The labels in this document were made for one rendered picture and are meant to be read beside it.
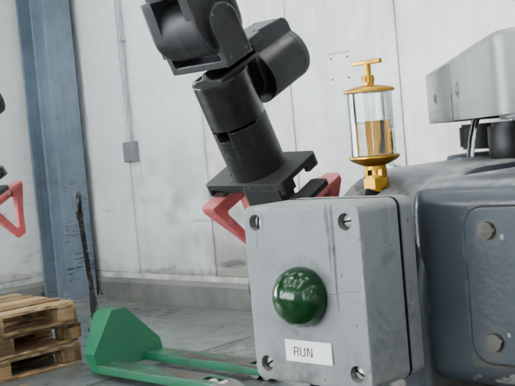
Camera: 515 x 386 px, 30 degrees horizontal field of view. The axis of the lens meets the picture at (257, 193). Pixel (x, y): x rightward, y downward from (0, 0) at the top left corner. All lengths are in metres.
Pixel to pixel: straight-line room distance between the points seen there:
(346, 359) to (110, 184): 8.60
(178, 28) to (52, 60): 8.20
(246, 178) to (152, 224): 7.72
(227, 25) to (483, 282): 0.48
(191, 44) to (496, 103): 0.37
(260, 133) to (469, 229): 0.47
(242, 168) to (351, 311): 0.49
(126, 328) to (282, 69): 5.35
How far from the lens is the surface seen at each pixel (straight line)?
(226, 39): 0.89
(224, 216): 0.99
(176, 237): 8.43
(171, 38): 0.90
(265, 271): 0.49
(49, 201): 9.42
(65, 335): 6.57
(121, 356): 6.18
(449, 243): 0.49
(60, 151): 9.04
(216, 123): 0.92
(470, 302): 0.48
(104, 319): 6.19
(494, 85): 0.60
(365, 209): 0.45
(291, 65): 0.96
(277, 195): 0.91
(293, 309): 0.46
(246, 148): 0.92
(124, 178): 8.89
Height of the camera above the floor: 1.36
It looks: 3 degrees down
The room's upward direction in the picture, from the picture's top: 5 degrees counter-clockwise
